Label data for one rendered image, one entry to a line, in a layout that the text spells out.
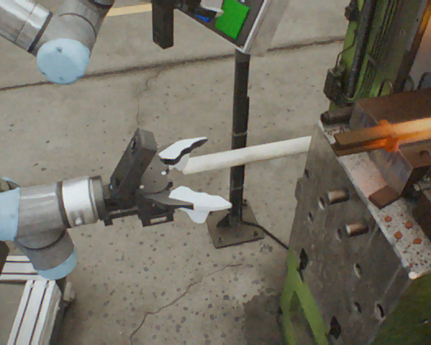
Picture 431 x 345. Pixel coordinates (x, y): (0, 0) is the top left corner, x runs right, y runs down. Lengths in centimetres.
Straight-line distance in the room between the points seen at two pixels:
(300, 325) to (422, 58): 89
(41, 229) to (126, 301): 105
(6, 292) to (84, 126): 106
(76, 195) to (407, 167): 53
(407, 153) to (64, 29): 60
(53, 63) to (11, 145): 168
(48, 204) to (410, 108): 66
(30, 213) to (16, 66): 231
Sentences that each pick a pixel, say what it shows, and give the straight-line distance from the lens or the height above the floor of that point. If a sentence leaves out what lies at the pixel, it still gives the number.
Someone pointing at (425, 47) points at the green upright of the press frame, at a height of 103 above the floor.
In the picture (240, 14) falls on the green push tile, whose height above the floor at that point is 103.
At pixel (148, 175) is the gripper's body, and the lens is 70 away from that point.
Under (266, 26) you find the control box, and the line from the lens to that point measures 108.
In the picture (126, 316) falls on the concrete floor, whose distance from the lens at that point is 171.
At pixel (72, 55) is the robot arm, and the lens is 74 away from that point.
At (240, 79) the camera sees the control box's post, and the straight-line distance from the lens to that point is 135.
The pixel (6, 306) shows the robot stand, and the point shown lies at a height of 21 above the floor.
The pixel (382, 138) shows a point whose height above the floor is 101.
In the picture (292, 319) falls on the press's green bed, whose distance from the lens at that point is 153.
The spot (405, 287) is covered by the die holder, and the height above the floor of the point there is 88.
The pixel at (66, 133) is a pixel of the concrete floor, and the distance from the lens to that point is 238.
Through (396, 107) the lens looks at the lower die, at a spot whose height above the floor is 99.
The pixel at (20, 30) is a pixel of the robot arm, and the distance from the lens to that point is 76.
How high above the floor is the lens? 152
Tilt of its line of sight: 47 degrees down
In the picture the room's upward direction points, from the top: straight up
